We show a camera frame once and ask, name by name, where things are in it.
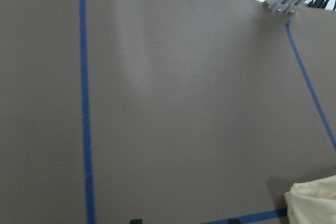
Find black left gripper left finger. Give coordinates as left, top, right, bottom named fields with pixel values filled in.
left=130, top=219, right=142, bottom=224

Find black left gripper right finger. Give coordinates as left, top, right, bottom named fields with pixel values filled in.
left=228, top=219, right=240, bottom=224

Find cream long-sleeve graphic shirt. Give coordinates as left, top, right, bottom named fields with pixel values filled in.
left=284, top=176, right=335, bottom=223

